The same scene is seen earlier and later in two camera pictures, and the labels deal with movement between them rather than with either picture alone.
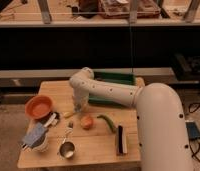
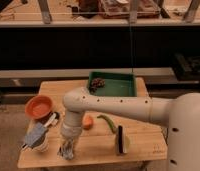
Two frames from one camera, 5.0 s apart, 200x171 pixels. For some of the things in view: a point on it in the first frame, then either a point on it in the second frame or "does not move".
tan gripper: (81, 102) → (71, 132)
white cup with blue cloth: (36, 139) does not move
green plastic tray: (112, 77) does not move
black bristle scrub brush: (121, 141) does not move
